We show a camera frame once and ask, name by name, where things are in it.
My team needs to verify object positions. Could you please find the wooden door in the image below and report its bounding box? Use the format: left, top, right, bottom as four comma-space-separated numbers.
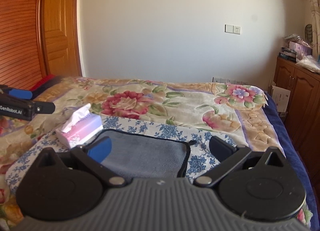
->
1, 0, 82, 89

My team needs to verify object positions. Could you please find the dark blue bed sheet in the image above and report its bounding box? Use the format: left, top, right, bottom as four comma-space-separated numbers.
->
263, 92, 319, 230

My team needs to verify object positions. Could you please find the white wall switch socket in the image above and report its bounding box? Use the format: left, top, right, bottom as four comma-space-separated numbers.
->
225, 24, 241, 35

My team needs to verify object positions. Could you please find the clutter pile on cabinet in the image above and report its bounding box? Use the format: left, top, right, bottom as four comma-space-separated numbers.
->
278, 24, 319, 74

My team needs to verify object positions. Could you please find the patterned beige curtain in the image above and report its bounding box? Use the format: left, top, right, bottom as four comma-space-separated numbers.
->
298, 0, 320, 49

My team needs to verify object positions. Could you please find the pink white tissue pack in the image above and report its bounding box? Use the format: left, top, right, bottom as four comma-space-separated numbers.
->
56, 103, 103, 149

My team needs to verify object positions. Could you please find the purple and grey towel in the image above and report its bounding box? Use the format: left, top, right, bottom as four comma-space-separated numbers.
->
88, 129, 196, 182

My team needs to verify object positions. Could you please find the white wall outlet strip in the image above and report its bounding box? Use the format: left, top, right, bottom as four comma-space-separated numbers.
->
212, 76, 248, 85

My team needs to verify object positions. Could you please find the wooden sideboard cabinet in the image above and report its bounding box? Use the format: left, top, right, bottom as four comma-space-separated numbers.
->
273, 57, 319, 176

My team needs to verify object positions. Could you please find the floral beige bed blanket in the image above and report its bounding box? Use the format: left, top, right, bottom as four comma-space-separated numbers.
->
1, 76, 313, 230

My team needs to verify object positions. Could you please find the white paper box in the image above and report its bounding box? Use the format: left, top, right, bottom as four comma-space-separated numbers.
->
271, 85, 291, 113

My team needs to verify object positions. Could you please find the blue floral white cloth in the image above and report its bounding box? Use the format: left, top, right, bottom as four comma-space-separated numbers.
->
5, 116, 248, 193

